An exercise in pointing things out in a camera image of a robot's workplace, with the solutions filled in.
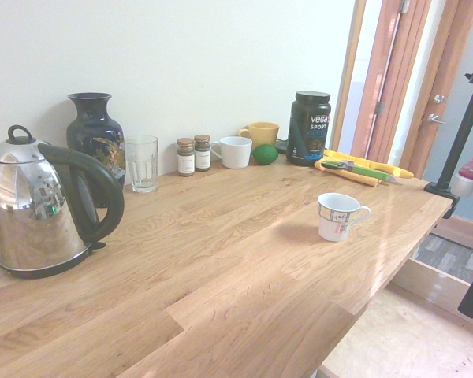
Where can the white mug with floral pattern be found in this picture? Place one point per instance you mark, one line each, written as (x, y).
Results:
(335, 224)

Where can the light wooden drawer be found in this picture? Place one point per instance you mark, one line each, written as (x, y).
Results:
(418, 334)

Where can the yellow mug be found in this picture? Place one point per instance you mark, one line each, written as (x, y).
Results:
(265, 134)

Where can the plain white mug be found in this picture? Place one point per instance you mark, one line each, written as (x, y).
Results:
(234, 155)

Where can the black table clamp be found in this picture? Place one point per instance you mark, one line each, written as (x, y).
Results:
(443, 190)

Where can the red topped white cylinder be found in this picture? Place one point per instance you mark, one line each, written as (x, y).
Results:
(471, 179)

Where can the yellow cloth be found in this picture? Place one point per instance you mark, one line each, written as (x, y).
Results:
(358, 177)

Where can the silver deadbolt knob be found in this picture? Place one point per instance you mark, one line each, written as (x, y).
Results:
(440, 98)

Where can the metal door hinge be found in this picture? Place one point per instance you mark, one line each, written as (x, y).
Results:
(381, 108)

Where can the black protein powder tub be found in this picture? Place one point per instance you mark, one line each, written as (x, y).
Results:
(308, 130)

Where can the wooden door with frosted glass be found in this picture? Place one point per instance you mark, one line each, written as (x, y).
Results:
(453, 59)

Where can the small black device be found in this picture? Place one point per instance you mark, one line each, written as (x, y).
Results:
(282, 146)

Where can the green lime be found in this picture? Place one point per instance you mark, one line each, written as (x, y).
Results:
(265, 154)

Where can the spice jar copper lid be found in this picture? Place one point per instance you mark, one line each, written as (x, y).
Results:
(202, 155)
(185, 159)

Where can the clear drinking glass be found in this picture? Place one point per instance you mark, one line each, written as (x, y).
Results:
(142, 165)

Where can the dark blue painted vase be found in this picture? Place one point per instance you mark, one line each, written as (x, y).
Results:
(94, 134)

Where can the stainless steel electric kettle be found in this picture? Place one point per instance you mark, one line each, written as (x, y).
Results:
(31, 197)

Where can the black camera stand pole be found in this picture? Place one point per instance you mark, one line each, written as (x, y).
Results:
(467, 122)

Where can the wooden door frame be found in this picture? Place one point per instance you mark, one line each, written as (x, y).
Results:
(348, 78)

